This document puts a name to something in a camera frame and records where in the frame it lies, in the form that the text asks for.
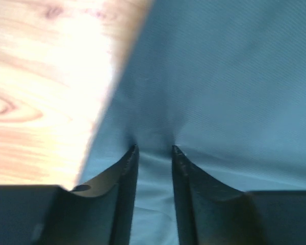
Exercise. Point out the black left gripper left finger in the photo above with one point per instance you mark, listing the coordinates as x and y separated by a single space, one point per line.
99 211

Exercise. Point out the grey t-shirt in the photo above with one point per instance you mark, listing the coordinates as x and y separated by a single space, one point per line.
223 80

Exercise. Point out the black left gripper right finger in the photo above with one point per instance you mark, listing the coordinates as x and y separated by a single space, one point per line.
211 212

